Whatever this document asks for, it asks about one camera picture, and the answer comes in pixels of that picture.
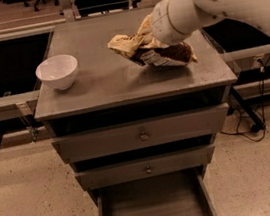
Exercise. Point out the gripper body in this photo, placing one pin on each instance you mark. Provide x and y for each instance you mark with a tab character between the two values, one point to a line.
161	24

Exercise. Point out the brown chip bag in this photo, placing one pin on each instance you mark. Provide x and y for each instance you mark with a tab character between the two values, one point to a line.
145	50

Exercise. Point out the grey top drawer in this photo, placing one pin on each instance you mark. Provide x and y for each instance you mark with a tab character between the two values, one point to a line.
141	134

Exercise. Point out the grey wooden drawer cabinet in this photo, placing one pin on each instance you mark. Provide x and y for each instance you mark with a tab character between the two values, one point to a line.
139	139

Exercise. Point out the grey middle drawer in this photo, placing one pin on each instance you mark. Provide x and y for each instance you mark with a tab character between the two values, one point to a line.
145	167

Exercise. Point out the grey open bottom drawer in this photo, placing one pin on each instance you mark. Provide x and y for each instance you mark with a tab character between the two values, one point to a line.
180	193

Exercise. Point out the white ceramic bowl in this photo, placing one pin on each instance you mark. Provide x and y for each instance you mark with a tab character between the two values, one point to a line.
58	72

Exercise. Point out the grey metal railing frame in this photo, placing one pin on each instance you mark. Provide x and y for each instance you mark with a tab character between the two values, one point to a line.
6	102

